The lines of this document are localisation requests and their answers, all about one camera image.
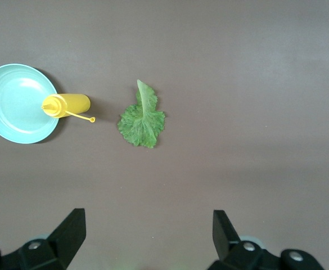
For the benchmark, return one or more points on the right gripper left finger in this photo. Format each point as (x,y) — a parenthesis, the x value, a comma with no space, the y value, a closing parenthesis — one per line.
(54,253)

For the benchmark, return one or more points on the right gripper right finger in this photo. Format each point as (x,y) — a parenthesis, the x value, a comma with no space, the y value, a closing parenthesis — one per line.
(237,256)

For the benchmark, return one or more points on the yellow mustard squeeze bottle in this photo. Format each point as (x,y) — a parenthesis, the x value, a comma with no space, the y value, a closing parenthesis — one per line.
(74,102)

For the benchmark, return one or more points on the green lettuce leaf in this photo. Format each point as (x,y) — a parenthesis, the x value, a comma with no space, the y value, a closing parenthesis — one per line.
(141,126)

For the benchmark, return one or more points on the mint green plate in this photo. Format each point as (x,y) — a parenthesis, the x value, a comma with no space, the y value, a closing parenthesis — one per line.
(12,107)

